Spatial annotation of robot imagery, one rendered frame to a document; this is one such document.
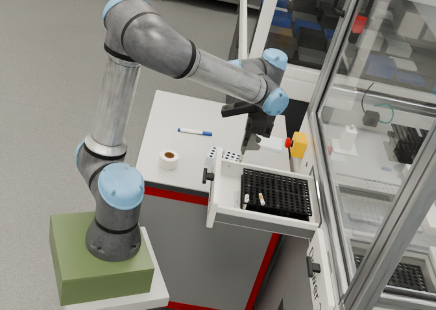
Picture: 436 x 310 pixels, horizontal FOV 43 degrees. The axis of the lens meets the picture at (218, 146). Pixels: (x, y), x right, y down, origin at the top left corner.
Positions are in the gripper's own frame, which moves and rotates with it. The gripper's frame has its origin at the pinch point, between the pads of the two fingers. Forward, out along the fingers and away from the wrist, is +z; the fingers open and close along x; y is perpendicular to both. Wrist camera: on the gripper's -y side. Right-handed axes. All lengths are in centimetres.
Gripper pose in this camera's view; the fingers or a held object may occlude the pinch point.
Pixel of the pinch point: (241, 149)
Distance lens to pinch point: 181.6
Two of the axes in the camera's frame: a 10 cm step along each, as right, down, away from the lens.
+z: -2.1, 8.1, 5.5
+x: 1.3, -5.4, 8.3
